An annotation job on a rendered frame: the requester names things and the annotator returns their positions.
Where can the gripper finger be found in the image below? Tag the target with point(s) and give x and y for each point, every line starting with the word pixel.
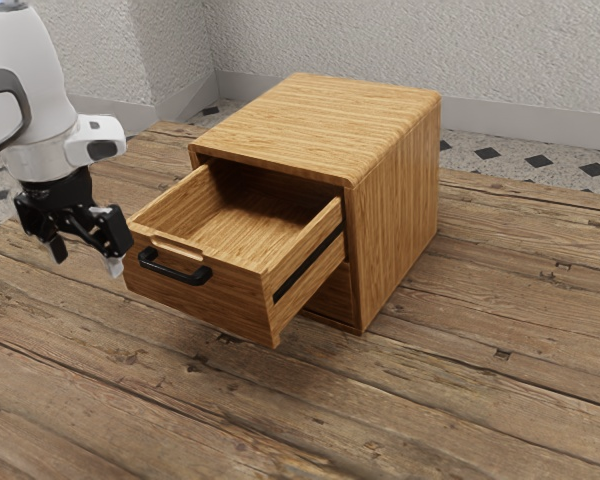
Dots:
pixel 111 235
pixel 54 241

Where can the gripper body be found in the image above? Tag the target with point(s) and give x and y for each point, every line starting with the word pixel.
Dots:
pixel 62 197

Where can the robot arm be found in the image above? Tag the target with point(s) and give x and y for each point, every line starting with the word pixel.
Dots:
pixel 25 100

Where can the wooden drawer cabinet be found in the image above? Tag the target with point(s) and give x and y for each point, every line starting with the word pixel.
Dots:
pixel 360 200

